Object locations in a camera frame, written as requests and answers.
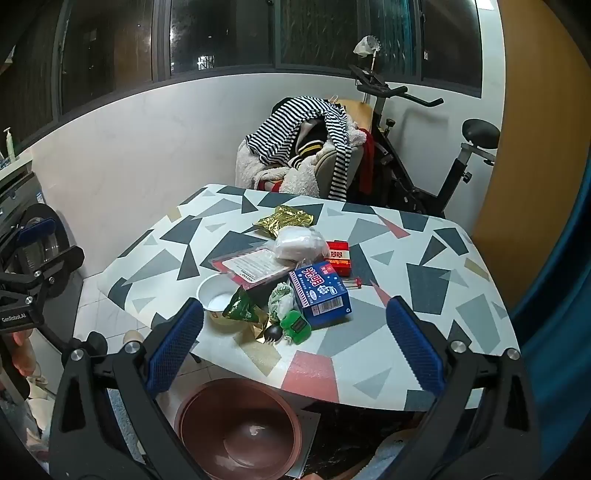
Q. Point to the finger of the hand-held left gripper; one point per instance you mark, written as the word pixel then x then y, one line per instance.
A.
pixel 64 263
pixel 39 228

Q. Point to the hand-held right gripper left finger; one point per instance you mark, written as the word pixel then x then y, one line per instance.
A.
pixel 178 341

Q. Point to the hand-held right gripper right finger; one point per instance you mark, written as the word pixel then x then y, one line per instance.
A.
pixel 415 341

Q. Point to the dark green foil packet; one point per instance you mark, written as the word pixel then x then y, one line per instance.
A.
pixel 242 309

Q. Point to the red clear plastic tube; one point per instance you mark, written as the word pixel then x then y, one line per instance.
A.
pixel 353 282

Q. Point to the black plastic spork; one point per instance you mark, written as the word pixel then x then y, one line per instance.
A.
pixel 272 332

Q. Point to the clear blister pack red card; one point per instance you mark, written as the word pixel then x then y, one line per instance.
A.
pixel 249 267

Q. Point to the blue cardboard box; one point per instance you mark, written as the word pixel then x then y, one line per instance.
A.
pixel 318 295

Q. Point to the brown plastic basin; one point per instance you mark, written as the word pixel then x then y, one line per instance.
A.
pixel 240 429

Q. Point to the green white wrapper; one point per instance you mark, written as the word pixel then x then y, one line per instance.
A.
pixel 281 302

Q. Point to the red cardboard box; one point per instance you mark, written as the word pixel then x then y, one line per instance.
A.
pixel 339 258

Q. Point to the green plush toy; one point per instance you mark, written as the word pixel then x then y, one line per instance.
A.
pixel 298 327

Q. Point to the white plastic bag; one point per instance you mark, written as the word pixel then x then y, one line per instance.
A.
pixel 300 244

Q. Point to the gold foil packet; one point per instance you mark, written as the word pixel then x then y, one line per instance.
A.
pixel 281 220

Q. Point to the person's left hand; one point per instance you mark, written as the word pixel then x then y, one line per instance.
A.
pixel 23 353

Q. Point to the grey washing machine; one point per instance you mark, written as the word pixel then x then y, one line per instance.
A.
pixel 27 189

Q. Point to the white pump bottle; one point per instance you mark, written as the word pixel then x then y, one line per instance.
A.
pixel 10 147

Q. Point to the white paper sheet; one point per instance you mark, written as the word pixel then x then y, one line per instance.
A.
pixel 307 438

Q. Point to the red cloth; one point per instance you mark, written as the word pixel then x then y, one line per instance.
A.
pixel 368 161

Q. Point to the dark framed window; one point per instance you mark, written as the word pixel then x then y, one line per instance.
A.
pixel 115 46

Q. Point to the white fleece garment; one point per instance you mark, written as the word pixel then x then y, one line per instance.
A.
pixel 300 180

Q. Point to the black exercise bike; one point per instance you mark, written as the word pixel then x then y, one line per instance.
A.
pixel 480 131

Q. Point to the black yellow striped garment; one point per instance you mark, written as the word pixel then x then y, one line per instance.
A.
pixel 307 143

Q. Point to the orange wooden panel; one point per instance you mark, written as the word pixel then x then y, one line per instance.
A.
pixel 531 138

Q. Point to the black white striped shirt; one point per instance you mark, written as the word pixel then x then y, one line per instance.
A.
pixel 286 124

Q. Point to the white cloth bundle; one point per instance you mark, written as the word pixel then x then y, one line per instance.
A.
pixel 367 46

